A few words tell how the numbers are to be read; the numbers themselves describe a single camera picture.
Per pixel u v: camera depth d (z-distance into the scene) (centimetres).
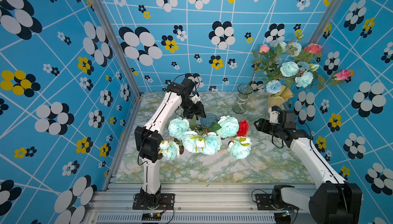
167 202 73
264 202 72
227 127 48
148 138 53
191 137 42
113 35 86
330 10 76
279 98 89
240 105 101
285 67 68
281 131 61
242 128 63
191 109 71
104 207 76
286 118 62
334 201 38
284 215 71
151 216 72
